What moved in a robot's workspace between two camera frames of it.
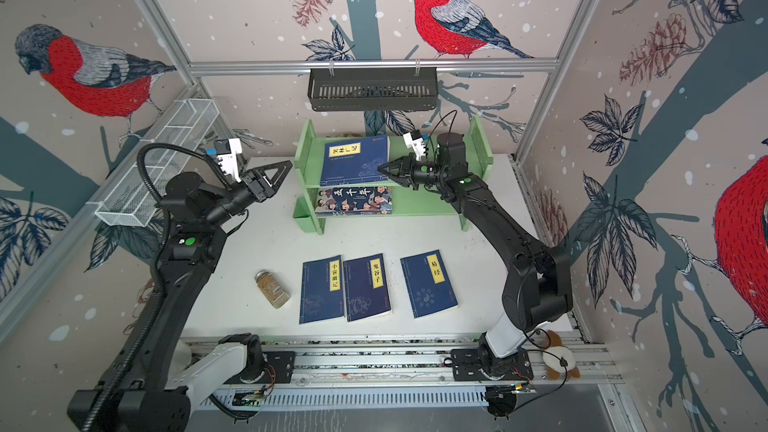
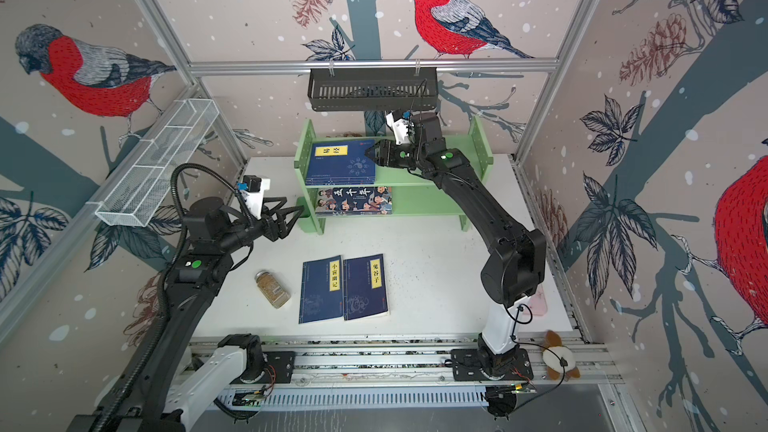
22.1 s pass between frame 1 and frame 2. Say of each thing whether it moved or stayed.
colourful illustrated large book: stayed
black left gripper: moved
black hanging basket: stayed
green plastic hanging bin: stayed
